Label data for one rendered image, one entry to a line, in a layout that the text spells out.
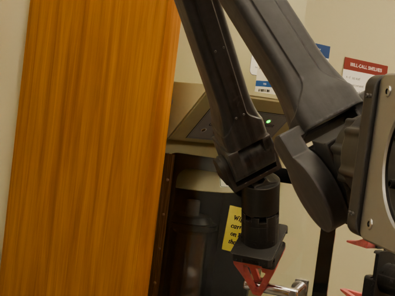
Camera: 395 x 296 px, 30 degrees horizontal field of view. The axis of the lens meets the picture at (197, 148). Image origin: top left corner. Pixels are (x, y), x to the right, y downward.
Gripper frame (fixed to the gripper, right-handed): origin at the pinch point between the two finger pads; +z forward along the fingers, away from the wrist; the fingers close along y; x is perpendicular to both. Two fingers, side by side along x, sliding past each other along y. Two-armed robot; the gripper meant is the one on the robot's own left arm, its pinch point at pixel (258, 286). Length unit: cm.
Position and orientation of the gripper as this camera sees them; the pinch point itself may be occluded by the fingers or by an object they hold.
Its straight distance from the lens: 120.0
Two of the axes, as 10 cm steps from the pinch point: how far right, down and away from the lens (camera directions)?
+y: -3.5, 4.3, -8.3
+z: 0.3, 8.9, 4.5
